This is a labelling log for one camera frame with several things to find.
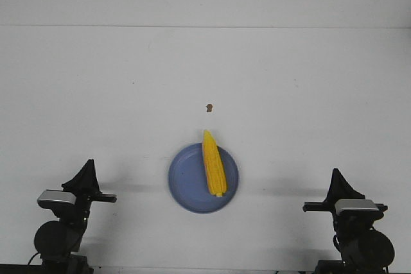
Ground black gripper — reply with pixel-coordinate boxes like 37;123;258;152
303;167;389;214
62;159;117;203

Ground blue round plate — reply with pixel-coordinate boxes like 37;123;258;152
168;143;240;214

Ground yellow corn cob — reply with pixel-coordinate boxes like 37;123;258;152
202;130;227;198

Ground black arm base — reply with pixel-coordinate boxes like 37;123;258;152
1;254;94;274
313;260;389;274

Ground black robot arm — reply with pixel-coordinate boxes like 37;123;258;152
302;168;395;273
33;159;117;273

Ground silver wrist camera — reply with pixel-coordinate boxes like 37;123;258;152
37;190;76;209
335;199;379;215

